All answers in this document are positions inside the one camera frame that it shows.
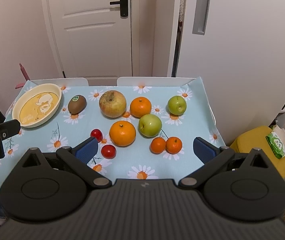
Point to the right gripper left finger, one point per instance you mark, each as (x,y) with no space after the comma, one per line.
(76,159)

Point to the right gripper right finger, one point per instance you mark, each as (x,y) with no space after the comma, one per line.
(214,159)

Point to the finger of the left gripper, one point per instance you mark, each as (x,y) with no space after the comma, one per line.
(9,129)

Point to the red cherry tomato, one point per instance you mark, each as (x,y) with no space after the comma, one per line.
(97,134)
(108,151)

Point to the small tangerine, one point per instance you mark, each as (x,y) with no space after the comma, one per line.
(158,145)
(173,145)

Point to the large front orange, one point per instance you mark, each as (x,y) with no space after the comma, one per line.
(122,133)

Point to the green apple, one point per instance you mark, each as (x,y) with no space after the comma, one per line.
(177,105)
(149,125)

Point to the cream oval duck plate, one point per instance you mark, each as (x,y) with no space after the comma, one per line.
(37,106)

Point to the yellow stool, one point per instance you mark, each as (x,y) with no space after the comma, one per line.
(257,138)

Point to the brown kiwi with sticker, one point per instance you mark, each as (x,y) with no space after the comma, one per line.
(77,104)

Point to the large yellow-red apple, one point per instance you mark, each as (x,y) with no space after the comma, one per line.
(112,104)

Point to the green wet wipes pack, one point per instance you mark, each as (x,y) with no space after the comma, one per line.
(276,145)

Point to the white chair back left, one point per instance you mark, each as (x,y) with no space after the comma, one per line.
(67,82)

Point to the orange behind green apple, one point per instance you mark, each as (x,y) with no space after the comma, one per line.
(140,106)

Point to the white panel door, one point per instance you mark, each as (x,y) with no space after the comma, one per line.
(90,39)

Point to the white wardrobe sliding door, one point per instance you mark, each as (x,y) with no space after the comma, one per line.
(237,47)

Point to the black door handle lock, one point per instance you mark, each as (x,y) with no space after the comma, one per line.
(123,7)

